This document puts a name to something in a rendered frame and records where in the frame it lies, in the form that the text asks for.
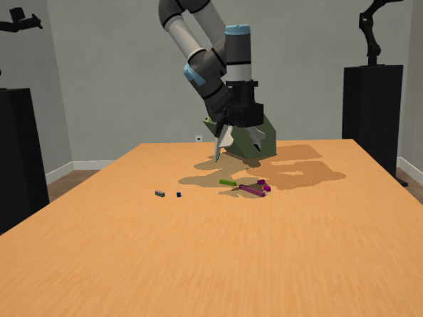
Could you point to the lime green rod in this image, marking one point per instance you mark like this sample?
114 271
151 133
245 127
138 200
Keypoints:
227 182

